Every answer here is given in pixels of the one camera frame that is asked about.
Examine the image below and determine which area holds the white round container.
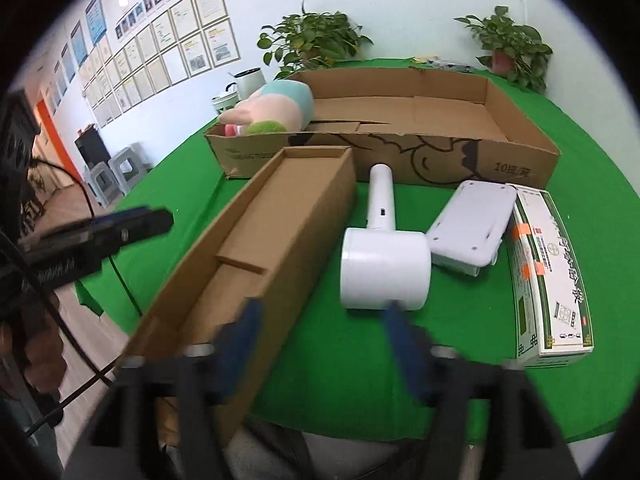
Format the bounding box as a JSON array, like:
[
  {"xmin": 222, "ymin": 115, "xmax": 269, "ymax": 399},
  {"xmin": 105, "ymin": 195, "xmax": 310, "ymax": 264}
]
[{"xmin": 211, "ymin": 91, "xmax": 242, "ymax": 117}]

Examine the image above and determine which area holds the white mug with black lid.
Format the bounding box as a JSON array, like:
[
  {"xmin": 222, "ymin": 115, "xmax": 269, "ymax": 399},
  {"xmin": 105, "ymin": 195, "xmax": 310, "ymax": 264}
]
[{"xmin": 229, "ymin": 66, "xmax": 267, "ymax": 103}]

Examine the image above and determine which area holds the pink and teal plush toy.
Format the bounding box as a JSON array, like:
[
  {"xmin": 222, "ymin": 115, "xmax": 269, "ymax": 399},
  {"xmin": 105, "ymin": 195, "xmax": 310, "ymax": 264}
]
[{"xmin": 217, "ymin": 80, "xmax": 316, "ymax": 137}]

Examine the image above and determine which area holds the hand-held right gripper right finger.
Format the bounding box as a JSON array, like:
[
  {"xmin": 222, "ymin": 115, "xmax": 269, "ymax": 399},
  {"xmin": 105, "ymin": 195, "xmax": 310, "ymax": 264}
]
[{"xmin": 384, "ymin": 301, "xmax": 582, "ymax": 480}]

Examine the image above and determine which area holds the green and white carton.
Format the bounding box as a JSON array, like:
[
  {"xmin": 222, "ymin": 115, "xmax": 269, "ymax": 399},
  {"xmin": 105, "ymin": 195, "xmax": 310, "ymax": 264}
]
[{"xmin": 502, "ymin": 185, "xmax": 596, "ymax": 368}]

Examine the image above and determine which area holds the narrow cardboard box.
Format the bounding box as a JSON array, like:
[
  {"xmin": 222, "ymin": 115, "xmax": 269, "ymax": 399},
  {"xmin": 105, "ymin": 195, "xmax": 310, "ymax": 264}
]
[{"xmin": 117, "ymin": 145, "xmax": 358, "ymax": 453}]

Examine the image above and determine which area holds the grey plastic stool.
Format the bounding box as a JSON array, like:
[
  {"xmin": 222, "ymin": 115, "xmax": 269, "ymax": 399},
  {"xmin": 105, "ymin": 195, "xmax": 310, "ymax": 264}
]
[
  {"xmin": 82, "ymin": 162, "xmax": 124, "ymax": 207},
  {"xmin": 109, "ymin": 142, "xmax": 151, "ymax": 193}
]

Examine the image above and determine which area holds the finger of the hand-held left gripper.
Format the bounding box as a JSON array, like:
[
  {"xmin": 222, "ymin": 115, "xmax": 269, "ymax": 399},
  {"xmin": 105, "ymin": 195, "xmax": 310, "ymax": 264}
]
[{"xmin": 20, "ymin": 206, "xmax": 175, "ymax": 291}]

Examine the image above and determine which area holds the wall of framed certificates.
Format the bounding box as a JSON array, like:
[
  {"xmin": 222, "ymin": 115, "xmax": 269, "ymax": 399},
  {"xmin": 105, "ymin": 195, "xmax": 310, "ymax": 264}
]
[{"xmin": 47, "ymin": 0, "xmax": 238, "ymax": 128}]

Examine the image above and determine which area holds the printed tissue packet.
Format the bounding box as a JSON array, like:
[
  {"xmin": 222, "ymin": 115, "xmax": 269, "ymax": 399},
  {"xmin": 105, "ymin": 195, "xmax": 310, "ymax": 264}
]
[{"xmin": 429, "ymin": 58, "xmax": 477, "ymax": 73}]

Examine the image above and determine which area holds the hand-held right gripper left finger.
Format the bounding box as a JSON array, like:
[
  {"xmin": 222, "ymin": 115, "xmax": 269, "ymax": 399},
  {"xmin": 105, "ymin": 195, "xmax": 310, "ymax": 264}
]
[{"xmin": 65, "ymin": 297, "xmax": 266, "ymax": 480}]

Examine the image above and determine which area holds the black cable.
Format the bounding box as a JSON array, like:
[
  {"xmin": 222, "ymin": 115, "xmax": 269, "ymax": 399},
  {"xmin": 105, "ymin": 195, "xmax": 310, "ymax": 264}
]
[{"xmin": 0, "ymin": 157, "xmax": 146, "ymax": 436}]

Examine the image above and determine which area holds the large printed cardboard box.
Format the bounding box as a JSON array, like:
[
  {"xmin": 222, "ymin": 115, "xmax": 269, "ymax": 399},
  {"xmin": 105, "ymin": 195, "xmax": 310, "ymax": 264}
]
[{"xmin": 204, "ymin": 67, "xmax": 562, "ymax": 191}]

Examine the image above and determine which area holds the green tablecloth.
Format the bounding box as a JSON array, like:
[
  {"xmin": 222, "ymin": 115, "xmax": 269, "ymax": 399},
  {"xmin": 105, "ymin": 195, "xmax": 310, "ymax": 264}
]
[{"xmin": 74, "ymin": 57, "xmax": 640, "ymax": 443}]

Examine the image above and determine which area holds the person's left hand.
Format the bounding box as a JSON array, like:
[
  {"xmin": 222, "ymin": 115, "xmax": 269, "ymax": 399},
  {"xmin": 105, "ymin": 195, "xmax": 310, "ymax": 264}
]
[{"xmin": 0, "ymin": 307, "xmax": 69, "ymax": 401}]

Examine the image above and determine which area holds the blue wall poster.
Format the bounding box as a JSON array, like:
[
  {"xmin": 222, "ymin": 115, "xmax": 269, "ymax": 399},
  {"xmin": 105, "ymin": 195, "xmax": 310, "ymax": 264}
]
[
  {"xmin": 69, "ymin": 21, "xmax": 89, "ymax": 69},
  {"xmin": 84, "ymin": 0, "xmax": 109, "ymax": 45}
]

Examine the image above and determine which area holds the white plastic device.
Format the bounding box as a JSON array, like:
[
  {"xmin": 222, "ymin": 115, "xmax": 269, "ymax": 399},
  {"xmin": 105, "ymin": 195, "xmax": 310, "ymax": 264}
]
[{"xmin": 426, "ymin": 180, "xmax": 518, "ymax": 278}]

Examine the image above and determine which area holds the black cabinet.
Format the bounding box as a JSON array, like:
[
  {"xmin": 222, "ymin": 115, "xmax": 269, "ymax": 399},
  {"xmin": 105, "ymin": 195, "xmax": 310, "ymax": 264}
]
[{"xmin": 75, "ymin": 127, "xmax": 114, "ymax": 167}]

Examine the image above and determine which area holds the small potted plant brown pot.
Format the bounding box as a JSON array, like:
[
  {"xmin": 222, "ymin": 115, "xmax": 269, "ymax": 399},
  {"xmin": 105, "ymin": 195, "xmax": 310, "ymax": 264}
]
[{"xmin": 454, "ymin": 6, "xmax": 555, "ymax": 95}]

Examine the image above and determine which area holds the white cylinder roll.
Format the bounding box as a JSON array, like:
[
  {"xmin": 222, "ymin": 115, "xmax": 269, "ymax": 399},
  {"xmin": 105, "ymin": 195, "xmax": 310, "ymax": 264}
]
[{"xmin": 340, "ymin": 164, "xmax": 432, "ymax": 311}]

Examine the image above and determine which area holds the large bushy potted plant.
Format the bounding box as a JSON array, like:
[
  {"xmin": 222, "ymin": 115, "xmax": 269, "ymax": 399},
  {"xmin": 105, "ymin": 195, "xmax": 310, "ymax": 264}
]
[{"xmin": 257, "ymin": 0, "xmax": 373, "ymax": 81}]

